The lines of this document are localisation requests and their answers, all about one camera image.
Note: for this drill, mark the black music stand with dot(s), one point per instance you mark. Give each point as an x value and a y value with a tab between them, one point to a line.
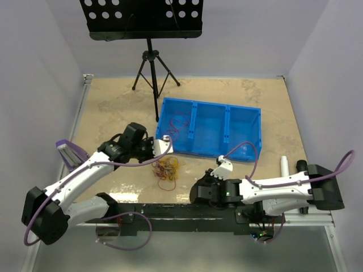
149	20

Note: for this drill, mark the blue three-compartment plastic bin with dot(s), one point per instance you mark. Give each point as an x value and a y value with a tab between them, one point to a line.
207	129

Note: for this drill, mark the black microphone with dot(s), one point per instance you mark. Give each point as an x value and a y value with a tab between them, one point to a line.
301	165

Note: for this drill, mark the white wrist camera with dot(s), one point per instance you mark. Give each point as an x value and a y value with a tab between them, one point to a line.
224	168
162	146

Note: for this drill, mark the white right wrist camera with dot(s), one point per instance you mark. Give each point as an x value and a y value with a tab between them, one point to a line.
224	168

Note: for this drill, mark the white microphone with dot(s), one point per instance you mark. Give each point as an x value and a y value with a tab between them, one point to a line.
284	166

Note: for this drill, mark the purple box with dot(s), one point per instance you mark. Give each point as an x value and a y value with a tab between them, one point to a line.
72	155

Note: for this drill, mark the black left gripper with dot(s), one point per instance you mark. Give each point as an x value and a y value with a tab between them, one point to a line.
149	141

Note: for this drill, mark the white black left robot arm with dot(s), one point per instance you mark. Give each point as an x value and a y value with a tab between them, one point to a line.
107	158

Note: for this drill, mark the aluminium frame rail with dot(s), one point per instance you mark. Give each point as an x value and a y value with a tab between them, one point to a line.
312	219

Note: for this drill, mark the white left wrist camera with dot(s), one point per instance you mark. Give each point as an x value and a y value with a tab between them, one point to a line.
162	146

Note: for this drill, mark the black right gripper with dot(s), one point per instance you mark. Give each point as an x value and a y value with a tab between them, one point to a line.
207	177

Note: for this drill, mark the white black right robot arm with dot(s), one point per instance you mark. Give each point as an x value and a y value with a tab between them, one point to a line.
312	185

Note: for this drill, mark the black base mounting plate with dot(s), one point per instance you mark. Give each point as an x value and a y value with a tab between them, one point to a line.
142	224

